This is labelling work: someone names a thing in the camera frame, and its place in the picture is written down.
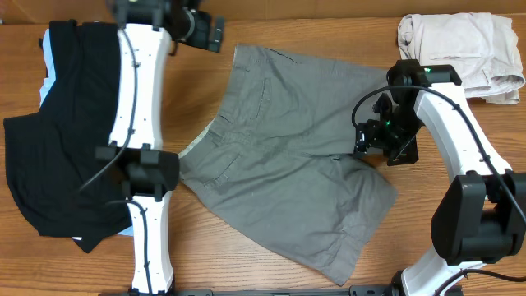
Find grey shorts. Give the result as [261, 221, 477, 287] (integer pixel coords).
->
[180, 45, 398, 285]

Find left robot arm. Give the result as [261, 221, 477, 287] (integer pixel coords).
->
[95, 0, 224, 295]

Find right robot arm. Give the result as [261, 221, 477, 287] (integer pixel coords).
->
[349, 59, 525, 296]

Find folded beige shorts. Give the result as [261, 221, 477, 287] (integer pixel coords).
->
[397, 12, 525, 104]

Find light blue garment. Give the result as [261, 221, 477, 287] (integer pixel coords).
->
[35, 22, 131, 239]

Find black garment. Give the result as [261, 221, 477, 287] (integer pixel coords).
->
[3, 21, 131, 253]

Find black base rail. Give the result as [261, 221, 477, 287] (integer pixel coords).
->
[98, 283, 465, 296]

